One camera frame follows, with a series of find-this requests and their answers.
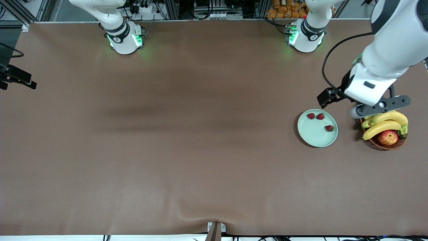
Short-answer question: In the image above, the brown wicker basket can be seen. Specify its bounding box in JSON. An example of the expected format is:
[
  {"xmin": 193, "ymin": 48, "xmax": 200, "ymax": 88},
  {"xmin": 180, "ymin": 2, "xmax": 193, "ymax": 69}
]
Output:
[{"xmin": 359, "ymin": 115, "xmax": 408, "ymax": 151}]

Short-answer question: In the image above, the red yellow apple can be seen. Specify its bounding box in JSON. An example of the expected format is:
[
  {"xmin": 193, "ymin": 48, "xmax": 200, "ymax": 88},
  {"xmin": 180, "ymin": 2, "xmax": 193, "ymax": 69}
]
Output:
[{"xmin": 377, "ymin": 130, "xmax": 399, "ymax": 146}]

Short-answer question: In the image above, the pile of orange buns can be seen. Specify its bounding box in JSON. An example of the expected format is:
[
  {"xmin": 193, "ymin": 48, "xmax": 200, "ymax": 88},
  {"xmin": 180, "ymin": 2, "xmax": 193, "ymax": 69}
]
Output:
[{"xmin": 266, "ymin": 0, "xmax": 309, "ymax": 19}]

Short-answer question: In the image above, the grey metal mount bracket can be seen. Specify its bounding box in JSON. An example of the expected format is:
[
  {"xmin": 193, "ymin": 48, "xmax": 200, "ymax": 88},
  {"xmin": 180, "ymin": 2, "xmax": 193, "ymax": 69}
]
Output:
[{"xmin": 205, "ymin": 222, "xmax": 226, "ymax": 241}]

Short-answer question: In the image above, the large table cover mat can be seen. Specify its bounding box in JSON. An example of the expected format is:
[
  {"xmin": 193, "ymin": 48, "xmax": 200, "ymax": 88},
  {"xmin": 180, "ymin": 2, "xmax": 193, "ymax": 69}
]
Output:
[{"xmin": 0, "ymin": 19, "xmax": 428, "ymax": 236}]

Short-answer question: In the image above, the pale green round plate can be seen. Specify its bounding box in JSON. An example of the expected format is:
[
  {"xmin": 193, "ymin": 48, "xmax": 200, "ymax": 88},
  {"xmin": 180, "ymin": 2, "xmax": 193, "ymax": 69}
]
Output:
[{"xmin": 297, "ymin": 109, "xmax": 338, "ymax": 148}]

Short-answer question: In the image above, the white power strip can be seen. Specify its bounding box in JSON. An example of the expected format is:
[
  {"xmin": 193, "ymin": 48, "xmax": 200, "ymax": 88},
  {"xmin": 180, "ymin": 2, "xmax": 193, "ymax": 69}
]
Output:
[{"xmin": 129, "ymin": 2, "xmax": 154, "ymax": 14}]

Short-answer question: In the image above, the aluminium frame post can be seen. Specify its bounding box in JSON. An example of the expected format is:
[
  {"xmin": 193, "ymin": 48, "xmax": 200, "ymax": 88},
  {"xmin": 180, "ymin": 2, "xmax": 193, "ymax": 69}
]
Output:
[{"xmin": 0, "ymin": 0, "xmax": 51, "ymax": 28}]

